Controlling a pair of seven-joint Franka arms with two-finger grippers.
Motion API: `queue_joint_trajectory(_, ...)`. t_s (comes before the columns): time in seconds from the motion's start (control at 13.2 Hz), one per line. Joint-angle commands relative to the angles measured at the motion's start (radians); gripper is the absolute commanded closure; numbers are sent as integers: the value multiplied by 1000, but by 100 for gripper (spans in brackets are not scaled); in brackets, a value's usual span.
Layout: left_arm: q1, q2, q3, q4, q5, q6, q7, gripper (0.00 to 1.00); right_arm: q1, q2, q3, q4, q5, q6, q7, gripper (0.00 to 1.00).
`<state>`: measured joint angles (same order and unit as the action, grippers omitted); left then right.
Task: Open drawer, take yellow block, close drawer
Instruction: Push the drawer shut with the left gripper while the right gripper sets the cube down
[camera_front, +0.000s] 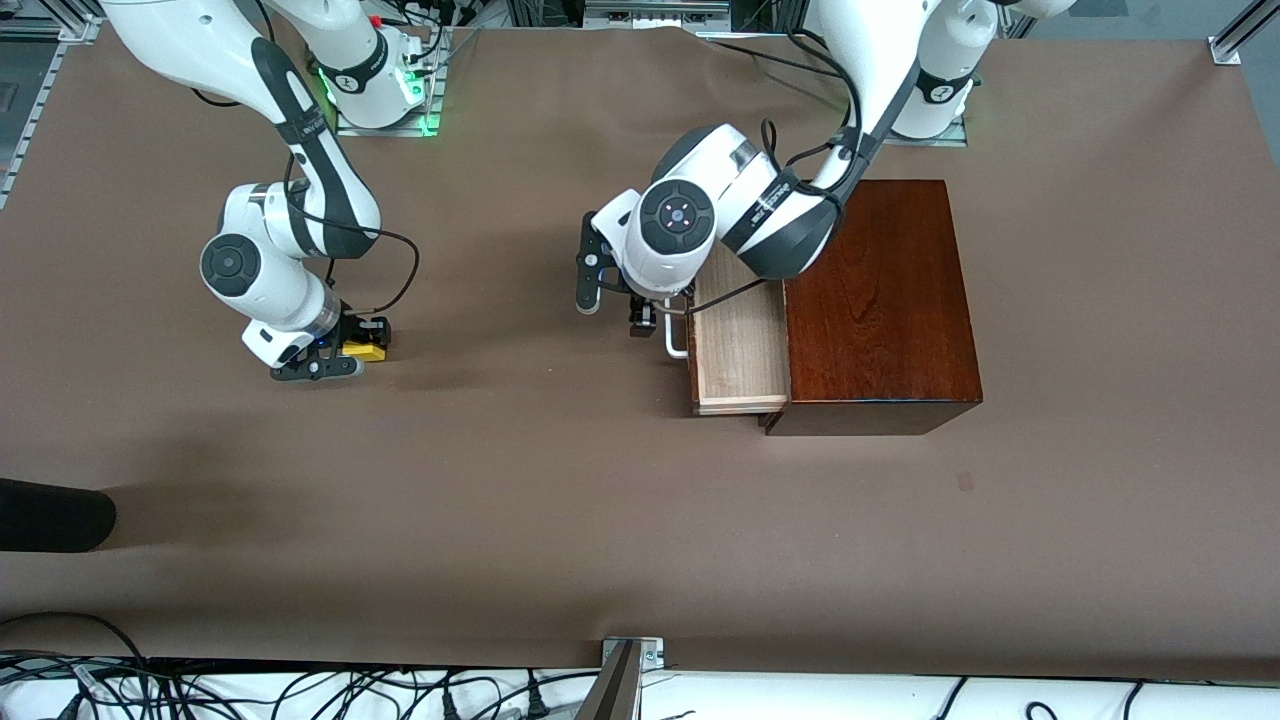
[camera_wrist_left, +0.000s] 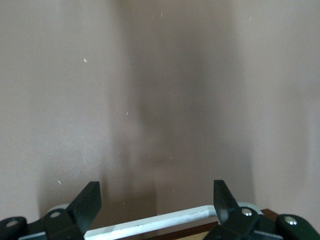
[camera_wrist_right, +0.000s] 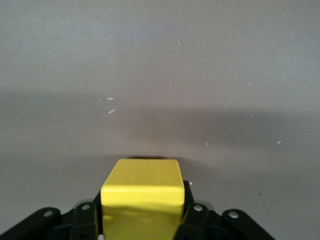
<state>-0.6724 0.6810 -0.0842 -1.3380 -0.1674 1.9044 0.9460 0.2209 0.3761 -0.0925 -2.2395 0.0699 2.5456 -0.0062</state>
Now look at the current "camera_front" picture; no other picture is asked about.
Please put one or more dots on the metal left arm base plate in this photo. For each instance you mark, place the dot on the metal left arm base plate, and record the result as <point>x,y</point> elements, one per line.
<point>930,142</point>

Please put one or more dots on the black power plug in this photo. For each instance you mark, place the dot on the black power plug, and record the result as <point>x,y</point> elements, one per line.
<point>450,705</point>
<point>537,705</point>

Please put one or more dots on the perforated aluminium side rail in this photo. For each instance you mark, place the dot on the perforated aluminium side rail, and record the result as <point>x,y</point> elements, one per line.
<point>30,120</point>

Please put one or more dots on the yellow block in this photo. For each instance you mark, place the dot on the yellow block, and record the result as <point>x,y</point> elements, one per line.
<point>362,350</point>

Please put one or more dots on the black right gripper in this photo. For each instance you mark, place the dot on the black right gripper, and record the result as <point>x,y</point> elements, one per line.
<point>354,327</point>

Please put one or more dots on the aluminium corner profile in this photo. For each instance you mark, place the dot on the aluminium corner profile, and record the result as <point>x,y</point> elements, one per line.
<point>1240,35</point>

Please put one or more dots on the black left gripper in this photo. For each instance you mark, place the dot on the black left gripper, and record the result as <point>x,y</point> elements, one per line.
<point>643,309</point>

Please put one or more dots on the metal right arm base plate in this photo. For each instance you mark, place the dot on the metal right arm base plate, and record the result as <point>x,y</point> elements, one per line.
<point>360,131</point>

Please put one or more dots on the dark red wooden cabinet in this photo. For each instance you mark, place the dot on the dark red wooden cabinet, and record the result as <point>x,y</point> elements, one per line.
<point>880,300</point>

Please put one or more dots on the black cylinder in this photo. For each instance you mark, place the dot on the black cylinder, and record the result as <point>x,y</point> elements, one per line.
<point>50,515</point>

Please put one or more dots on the dark camera mount pole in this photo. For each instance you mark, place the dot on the dark camera mount pole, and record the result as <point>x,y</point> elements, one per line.
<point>612,690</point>

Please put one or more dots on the grey metal frame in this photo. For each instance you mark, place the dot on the grey metal frame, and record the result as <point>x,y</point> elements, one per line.
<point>640,15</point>

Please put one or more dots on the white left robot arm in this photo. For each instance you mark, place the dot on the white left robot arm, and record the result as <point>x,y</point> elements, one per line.
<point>760,200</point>

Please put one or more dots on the small metal bracket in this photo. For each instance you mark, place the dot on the small metal bracket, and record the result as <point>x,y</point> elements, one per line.
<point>652,652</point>

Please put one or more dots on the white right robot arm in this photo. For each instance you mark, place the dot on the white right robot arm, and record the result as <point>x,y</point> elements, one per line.
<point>250,270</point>

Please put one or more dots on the aluminium corner bracket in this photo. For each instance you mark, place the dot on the aluminium corner bracket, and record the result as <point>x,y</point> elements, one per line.
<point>78,30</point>

